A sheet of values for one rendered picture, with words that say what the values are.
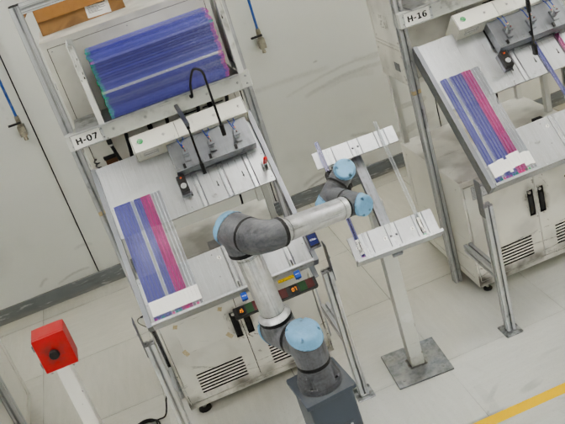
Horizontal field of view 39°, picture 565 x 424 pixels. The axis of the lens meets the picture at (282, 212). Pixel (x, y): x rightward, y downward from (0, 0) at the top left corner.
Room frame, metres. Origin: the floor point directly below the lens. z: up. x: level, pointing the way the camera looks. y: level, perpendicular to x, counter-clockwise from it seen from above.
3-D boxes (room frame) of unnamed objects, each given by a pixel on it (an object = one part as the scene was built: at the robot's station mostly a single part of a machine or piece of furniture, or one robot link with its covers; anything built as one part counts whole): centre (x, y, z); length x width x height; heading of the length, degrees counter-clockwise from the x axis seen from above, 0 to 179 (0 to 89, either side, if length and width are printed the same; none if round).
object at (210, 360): (3.25, 0.36, 0.31); 0.70 x 0.65 x 0.62; 98
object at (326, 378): (2.17, 0.06, 0.60); 0.15 x 0.15 x 0.10
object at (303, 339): (2.17, 0.06, 0.72); 0.13 x 0.12 x 0.14; 32
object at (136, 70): (3.14, 0.28, 1.52); 0.51 x 0.13 x 0.27; 98
